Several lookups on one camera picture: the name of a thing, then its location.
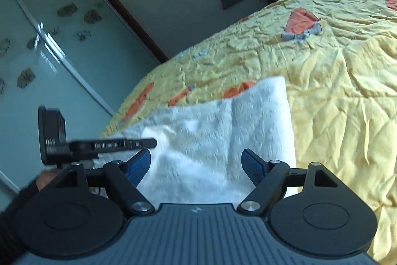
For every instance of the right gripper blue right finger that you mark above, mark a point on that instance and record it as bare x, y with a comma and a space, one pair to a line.
268, 178

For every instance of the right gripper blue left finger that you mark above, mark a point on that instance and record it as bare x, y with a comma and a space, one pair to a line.
122, 179

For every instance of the left hand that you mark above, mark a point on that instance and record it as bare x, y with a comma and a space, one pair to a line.
45, 177

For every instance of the yellow floral bed quilt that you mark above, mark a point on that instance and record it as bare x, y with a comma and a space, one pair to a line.
338, 58

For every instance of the white cream pants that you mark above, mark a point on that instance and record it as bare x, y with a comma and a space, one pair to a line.
197, 159

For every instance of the glass wardrobe sliding door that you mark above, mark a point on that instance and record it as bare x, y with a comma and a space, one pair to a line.
78, 56

